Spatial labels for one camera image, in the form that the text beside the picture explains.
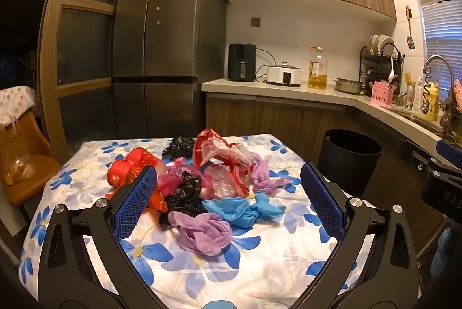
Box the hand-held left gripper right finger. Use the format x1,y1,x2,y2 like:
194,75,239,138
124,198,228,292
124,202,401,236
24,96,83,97
289,162,421,309

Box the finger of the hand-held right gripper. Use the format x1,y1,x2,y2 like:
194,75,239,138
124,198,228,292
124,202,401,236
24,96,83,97
435,139,462,168
400,140,439,174

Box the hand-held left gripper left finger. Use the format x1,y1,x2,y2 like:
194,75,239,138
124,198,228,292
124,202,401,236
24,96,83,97
38,164,170,309

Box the red foil wrapper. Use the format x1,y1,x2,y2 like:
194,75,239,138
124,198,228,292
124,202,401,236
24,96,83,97
144,182,170,213

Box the orange red plastic bag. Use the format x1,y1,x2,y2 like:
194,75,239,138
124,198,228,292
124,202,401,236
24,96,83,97
108,160,141,192

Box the pink plastic bag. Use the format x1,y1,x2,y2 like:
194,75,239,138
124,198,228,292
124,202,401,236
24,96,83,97
155,157,203,197

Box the black trash bin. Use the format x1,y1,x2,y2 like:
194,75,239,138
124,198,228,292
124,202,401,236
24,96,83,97
318,129,382,199

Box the black plastic bag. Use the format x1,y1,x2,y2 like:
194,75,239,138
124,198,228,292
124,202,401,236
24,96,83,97
162,136,196,160
159,173,204,219

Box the purple plastic bag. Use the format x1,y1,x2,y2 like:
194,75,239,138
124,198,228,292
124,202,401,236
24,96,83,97
249,152,286,194
168,211,233,256

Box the blue plastic bag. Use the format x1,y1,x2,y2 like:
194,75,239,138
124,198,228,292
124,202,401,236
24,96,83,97
202,191,287,228

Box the red and white plastic bag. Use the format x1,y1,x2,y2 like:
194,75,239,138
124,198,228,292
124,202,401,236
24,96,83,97
193,128,253,199

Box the steel kitchen sink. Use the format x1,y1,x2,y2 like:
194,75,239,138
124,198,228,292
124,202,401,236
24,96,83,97
397,112,444,133

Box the drink can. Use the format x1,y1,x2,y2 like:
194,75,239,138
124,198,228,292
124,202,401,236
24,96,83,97
404,85,416,111

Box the yellow detergent bottle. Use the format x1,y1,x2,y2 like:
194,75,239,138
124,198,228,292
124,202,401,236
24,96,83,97
426,78,441,122

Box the white bottle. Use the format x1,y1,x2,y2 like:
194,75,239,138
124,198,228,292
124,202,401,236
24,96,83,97
411,78,425,113

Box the blue cloth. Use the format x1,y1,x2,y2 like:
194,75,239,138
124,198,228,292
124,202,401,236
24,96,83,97
429,225,456,279

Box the pink utensil holder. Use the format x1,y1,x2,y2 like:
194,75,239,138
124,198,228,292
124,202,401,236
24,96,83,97
372,81,398,108

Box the steel kitchen faucet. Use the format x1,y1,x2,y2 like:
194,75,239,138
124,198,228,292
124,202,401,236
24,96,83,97
422,55,456,136

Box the wooden base cabinet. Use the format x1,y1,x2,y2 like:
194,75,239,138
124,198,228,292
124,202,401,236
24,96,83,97
206,94,462,259

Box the stainless steel bowl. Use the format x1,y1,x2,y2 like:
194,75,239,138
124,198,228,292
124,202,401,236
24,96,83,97
334,78,364,95

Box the blue floral tablecloth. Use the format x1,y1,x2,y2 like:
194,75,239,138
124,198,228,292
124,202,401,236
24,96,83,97
18,134,376,309

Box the orange chair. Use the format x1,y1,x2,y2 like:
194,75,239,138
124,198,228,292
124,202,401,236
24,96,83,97
0,112,62,208

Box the hanging slotted spatula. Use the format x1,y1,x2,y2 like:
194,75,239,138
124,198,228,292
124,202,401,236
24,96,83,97
405,5,416,49

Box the window blinds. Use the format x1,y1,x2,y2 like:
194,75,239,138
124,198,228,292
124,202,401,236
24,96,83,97
399,0,462,93

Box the beige stone countertop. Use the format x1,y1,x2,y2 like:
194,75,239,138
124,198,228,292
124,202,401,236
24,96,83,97
201,78,462,165

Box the clear plastic bag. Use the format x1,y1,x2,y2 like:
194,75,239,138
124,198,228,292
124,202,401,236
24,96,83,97
0,117,37,187

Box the cooking oil bottle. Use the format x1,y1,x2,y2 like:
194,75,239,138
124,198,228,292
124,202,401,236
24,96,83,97
308,46,328,90

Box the white electric cooker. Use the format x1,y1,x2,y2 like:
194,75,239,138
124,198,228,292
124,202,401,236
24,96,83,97
266,60,303,87

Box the dotted white cloth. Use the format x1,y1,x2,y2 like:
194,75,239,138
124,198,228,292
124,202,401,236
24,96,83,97
0,85,37,125

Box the dark steel refrigerator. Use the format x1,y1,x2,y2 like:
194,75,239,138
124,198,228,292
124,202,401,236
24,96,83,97
111,0,228,140

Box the black air fryer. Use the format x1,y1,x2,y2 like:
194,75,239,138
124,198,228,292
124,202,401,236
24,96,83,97
227,43,258,82

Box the wooden glass panel door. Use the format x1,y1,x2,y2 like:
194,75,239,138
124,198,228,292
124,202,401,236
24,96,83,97
38,0,152,165

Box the coiled black sprayer hose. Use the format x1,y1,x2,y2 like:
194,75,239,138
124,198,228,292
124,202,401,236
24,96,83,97
423,69,439,115

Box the black wire dish rack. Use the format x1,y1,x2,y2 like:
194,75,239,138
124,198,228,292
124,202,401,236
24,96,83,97
359,35,405,97

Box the black power cable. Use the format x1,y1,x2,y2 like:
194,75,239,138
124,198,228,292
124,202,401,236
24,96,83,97
255,49,278,82

